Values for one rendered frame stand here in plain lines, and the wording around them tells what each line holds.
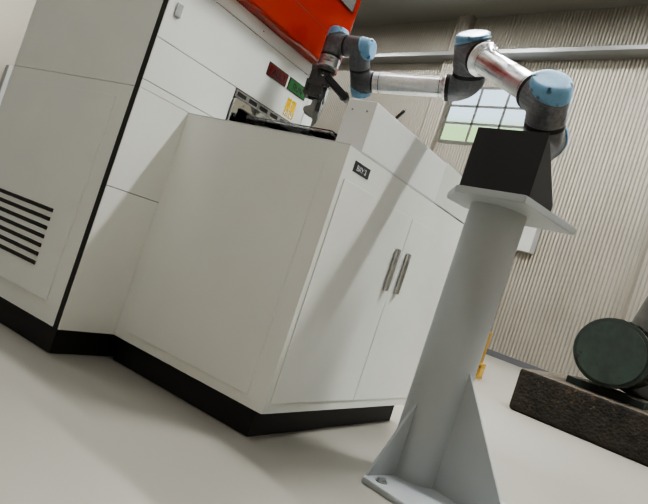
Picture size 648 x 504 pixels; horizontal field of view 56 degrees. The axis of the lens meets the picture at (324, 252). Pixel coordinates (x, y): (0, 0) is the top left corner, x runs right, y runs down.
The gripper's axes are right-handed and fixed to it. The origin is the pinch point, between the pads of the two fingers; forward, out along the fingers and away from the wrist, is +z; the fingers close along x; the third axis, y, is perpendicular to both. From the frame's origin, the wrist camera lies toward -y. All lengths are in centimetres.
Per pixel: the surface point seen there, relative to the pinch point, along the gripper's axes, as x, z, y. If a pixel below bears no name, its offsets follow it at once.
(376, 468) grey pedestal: 55, 94, -52
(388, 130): 46, 6, -27
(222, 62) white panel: 23.6, -4.8, 31.6
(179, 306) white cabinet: 41, 72, 15
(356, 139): 54, 12, -20
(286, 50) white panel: -0.1, -22.3, 18.2
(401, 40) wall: -889, -385, 24
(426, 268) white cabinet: -1, 37, -55
